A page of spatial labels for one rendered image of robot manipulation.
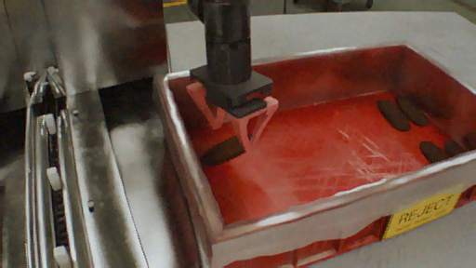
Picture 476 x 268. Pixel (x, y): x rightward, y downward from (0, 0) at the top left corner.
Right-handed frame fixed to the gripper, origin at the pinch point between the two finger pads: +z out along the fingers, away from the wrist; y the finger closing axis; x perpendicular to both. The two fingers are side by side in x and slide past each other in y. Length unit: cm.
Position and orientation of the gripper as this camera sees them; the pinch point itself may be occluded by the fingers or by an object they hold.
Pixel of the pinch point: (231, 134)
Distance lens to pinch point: 56.6
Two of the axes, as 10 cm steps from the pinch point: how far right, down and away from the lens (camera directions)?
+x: 7.8, -3.7, 5.1
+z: 0.3, 8.3, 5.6
